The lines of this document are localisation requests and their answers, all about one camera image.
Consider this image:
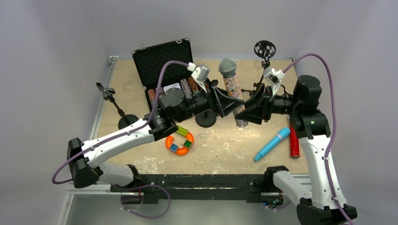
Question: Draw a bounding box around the glitter microphone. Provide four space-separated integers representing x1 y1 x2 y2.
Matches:
218 58 248 128

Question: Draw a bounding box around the black tripod shock-mount stand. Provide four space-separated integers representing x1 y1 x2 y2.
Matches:
241 40 276 97

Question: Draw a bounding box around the round-base mic stand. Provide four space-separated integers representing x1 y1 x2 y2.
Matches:
96 82 138 129
195 110 216 128

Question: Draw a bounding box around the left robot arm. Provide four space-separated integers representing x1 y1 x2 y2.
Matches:
67 81 244 188

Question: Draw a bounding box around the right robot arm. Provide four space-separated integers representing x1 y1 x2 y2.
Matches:
236 75 358 225

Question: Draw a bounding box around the blue microphone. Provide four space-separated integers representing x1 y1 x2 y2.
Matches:
253 127 291 162

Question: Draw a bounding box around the lime green toy brick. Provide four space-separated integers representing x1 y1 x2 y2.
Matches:
177 126 189 137

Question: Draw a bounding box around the white card deck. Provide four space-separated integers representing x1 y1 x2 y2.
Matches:
162 83 181 92

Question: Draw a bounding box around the red microphone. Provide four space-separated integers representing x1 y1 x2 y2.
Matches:
289 124 300 158

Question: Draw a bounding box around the dark green toy brick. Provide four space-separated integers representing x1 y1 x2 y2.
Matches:
184 140 192 149

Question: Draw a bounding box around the orange curved toy track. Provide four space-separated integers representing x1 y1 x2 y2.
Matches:
165 132 194 156

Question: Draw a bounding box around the blue toy brick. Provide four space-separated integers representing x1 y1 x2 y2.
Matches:
170 145 178 152

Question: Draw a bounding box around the black poker chip case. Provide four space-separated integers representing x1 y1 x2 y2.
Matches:
131 38 193 110

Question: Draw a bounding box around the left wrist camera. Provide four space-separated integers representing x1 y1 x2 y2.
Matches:
187 62 210 93

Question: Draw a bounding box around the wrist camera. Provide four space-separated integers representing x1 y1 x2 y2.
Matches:
187 62 210 93
263 67 285 97

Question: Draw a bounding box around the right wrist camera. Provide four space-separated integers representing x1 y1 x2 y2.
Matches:
263 67 285 97

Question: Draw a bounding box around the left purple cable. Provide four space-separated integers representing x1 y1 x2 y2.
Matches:
51 60 191 185

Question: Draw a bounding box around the black front table rail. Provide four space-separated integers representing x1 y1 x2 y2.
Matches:
110 174 278 204

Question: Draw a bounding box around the purple loop cable under table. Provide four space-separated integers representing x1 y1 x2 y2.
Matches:
120 184 171 219

